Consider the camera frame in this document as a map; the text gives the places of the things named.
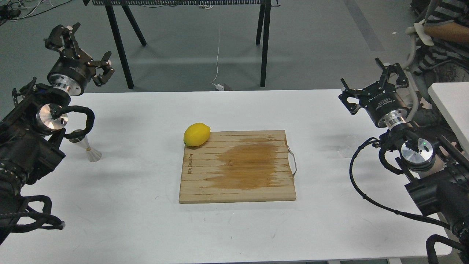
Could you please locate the wooden cutting board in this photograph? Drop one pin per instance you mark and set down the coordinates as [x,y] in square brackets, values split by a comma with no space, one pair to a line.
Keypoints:
[238,166]

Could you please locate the steel double jigger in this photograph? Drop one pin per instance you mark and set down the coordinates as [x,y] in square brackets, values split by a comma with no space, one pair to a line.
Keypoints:
[92,154]

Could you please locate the white side table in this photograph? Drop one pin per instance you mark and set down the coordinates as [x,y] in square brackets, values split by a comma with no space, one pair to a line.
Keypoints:
[452,100]

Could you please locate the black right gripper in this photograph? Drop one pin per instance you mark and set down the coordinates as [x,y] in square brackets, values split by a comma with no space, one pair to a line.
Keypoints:
[384,101]

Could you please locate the clear glass measuring cup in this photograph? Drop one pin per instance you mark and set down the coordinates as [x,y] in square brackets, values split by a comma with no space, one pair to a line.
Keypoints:
[348,146]

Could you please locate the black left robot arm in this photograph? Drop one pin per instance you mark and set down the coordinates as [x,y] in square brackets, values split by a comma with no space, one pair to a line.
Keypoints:
[42,118]

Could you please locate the person in striped shirt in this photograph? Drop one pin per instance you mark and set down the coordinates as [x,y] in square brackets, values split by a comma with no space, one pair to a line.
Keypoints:
[447,25]

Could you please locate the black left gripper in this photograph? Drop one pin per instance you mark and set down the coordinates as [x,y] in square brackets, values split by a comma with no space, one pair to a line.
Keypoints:
[74,69]

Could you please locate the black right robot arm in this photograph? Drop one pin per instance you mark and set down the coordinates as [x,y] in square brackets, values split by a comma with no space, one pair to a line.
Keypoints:
[436,169]

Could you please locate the yellow lemon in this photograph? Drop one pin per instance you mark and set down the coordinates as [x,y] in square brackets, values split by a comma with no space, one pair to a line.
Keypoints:
[196,134]

